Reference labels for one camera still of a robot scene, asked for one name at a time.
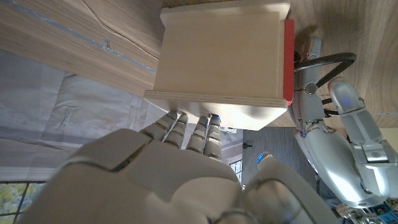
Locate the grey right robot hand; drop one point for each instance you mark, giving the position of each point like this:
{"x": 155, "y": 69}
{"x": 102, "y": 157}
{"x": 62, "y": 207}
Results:
{"x": 140, "y": 186}

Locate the wooden box with slot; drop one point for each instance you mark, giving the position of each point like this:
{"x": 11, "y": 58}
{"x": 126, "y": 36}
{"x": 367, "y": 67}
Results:
{"x": 217, "y": 56}

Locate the printed window backdrop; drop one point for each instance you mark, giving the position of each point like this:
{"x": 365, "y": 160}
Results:
{"x": 62, "y": 109}

